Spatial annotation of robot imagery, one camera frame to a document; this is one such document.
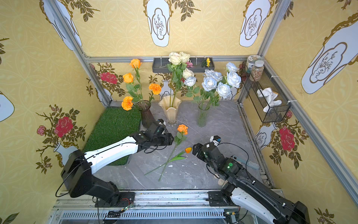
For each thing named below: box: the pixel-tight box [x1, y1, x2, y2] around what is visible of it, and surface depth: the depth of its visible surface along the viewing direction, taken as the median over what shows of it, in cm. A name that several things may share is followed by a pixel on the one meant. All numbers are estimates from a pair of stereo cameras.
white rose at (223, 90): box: [212, 82, 232, 109], surface depth 74 cm
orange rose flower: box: [123, 72, 139, 103], surface depth 89 cm
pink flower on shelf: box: [186, 61, 195, 68], surface depth 90 cm
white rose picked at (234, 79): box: [227, 70, 242, 89], surface depth 70 cm
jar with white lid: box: [251, 60, 265, 82], surface depth 81 cm
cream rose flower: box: [166, 51, 191, 108], surface depth 83 cm
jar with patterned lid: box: [246, 54, 263, 74], surface depth 88 cm
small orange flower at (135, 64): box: [129, 58, 144, 103], surface depth 90 cm
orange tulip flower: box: [144, 147, 193, 176], surface depth 91 cm
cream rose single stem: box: [171, 68, 195, 107], surface depth 85 cm
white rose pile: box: [184, 76, 201, 109], surface depth 87 cm
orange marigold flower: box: [148, 83, 162, 105], surface depth 83 cm
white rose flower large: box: [209, 71, 223, 82], surface depth 78 cm
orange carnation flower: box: [121, 96, 134, 112], surface depth 76 cm
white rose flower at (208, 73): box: [203, 69, 215, 79], surface depth 83 cm
